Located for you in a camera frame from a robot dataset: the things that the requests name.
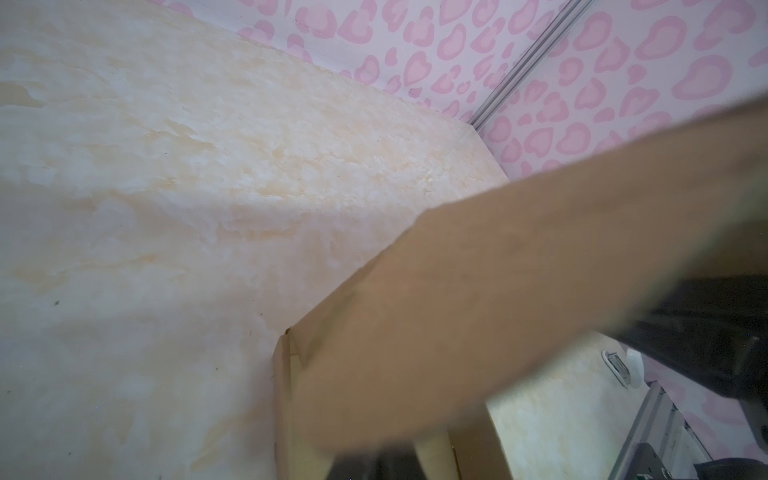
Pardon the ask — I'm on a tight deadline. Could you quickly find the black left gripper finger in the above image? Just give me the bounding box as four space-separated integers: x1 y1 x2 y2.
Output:
326 446 427 480

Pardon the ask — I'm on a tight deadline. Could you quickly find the brown cardboard paper box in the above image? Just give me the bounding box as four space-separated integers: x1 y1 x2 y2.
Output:
273 96 767 479

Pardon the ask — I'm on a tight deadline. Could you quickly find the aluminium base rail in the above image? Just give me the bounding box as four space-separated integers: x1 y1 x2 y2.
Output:
608 381 712 480

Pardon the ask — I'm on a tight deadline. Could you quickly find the aluminium frame post right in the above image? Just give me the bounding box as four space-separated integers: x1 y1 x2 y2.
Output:
469 0 595 131

